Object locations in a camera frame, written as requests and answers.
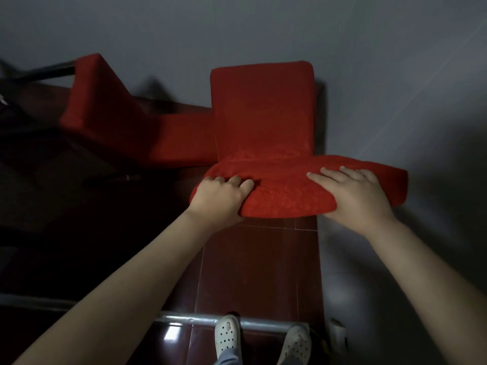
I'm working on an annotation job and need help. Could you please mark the person's right hand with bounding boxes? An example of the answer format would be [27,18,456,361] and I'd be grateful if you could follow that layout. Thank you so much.
[306,166,398,235]

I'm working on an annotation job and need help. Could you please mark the person's left hand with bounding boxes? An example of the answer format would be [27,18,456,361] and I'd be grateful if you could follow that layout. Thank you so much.
[186,175,255,234]

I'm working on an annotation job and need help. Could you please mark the person's left forearm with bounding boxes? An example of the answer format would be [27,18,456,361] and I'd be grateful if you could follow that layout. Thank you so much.
[12,209,214,365]

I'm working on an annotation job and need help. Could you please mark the person's right forearm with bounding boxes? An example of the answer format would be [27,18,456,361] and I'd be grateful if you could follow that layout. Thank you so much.
[364,217,487,365]

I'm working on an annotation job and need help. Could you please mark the person's left white clog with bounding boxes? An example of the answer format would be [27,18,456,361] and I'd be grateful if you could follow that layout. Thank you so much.
[214,314,241,360]

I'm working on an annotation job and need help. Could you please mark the person's white clog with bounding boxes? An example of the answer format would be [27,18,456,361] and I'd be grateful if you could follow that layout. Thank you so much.
[214,314,241,360]
[279,325,313,365]

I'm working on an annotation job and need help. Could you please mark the person's right white clog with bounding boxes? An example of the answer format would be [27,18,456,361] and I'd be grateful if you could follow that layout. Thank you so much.
[279,325,313,365]

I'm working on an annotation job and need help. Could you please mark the person's grey trousers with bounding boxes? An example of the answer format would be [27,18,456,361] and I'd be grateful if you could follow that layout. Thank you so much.
[212,347,244,365]

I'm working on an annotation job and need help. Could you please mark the black bar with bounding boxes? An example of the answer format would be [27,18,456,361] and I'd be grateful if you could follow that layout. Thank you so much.
[0,60,77,87]

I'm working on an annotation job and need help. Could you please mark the silver metal rail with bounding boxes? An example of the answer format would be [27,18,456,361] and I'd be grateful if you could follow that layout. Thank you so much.
[0,293,311,336]

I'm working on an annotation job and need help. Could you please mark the white wall socket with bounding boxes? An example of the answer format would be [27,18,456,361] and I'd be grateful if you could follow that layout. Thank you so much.
[329,318,349,355]

